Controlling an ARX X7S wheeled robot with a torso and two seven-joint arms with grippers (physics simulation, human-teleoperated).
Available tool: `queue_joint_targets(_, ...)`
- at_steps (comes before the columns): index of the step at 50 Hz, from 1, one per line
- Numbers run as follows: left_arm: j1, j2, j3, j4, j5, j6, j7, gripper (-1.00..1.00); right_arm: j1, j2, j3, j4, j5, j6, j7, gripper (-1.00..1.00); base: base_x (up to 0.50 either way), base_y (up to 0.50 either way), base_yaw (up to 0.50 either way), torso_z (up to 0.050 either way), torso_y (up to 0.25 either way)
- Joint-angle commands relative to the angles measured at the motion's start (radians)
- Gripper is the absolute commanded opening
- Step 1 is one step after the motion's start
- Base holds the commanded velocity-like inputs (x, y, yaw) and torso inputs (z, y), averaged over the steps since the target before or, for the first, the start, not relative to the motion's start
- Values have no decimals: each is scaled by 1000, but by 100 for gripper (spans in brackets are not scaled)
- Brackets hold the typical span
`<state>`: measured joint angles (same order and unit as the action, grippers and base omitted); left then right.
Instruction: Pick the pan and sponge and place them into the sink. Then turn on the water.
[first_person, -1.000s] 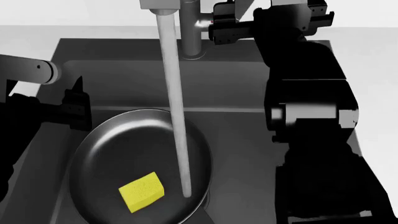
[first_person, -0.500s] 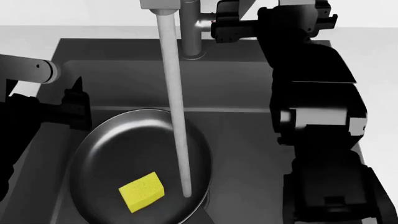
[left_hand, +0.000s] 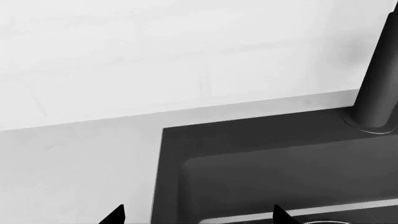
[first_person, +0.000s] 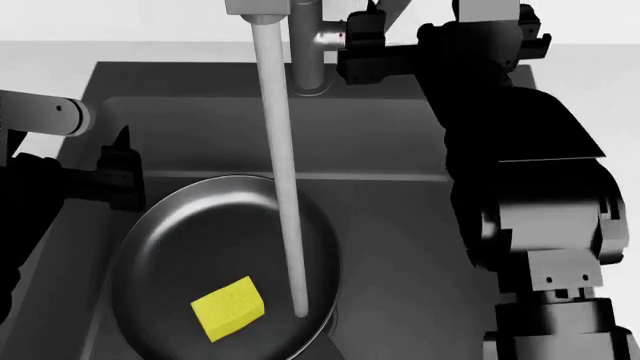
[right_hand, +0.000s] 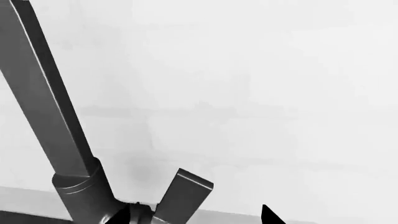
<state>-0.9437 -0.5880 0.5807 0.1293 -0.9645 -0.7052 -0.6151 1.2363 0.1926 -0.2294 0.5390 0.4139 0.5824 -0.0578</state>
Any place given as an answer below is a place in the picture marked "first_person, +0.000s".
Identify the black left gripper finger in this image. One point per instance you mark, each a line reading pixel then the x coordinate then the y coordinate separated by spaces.
pixel 125 139

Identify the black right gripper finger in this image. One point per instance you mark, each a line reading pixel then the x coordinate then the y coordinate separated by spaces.
pixel 375 6

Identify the dark non-stick frying pan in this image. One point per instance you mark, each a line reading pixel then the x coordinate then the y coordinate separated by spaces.
pixel 200 240

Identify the yellow sponge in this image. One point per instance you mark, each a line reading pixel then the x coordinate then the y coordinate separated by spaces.
pixel 229 308

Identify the dark grey kitchen sink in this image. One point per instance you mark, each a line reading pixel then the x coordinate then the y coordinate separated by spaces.
pixel 395 150

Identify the white water stream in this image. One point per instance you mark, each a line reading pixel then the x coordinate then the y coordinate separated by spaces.
pixel 282 180

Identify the grey metal faucet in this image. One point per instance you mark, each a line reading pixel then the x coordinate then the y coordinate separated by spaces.
pixel 306 56

